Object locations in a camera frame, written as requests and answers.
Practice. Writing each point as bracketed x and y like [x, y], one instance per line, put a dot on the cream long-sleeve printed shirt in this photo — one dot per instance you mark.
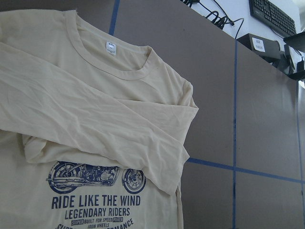
[91, 128]

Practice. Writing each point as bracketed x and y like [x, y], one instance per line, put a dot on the black box with label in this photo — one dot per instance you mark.
[267, 49]

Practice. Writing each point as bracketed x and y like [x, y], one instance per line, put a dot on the black keyboard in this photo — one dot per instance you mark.
[272, 16]

